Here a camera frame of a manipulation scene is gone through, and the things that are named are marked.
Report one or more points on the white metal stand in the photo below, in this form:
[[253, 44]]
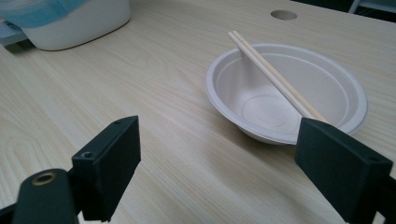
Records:
[[358, 4]]

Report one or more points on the white disposable paper bowl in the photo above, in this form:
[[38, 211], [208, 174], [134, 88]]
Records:
[[249, 93]]

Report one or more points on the white pedal trash bin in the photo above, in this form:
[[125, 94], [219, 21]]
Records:
[[90, 25]]

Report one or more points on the translucent plastic trash bag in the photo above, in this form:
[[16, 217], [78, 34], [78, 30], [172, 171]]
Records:
[[37, 11]]

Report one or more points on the wooden chopstick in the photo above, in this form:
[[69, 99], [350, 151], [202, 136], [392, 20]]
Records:
[[264, 73], [281, 79]]

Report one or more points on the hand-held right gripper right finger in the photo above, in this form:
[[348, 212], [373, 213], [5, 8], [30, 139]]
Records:
[[336, 165]]

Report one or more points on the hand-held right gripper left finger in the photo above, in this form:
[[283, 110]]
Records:
[[107, 168]]

